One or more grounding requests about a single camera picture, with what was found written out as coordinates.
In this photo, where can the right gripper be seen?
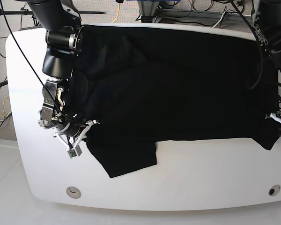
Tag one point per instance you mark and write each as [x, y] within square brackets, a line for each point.
[71, 135]

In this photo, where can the grey metal base frame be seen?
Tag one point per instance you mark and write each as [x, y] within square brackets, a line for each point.
[207, 13]

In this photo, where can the black T-shirt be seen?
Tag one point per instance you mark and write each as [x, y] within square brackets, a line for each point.
[147, 85]

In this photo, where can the black tripod stand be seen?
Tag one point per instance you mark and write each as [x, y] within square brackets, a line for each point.
[23, 11]

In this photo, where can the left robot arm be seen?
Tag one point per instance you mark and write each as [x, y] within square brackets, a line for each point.
[266, 18]

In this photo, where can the table cable grommet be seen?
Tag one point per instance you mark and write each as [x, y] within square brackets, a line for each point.
[73, 192]
[274, 190]

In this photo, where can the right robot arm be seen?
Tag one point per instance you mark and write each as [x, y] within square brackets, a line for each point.
[62, 22]

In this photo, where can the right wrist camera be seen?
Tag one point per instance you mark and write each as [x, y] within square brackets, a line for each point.
[74, 152]

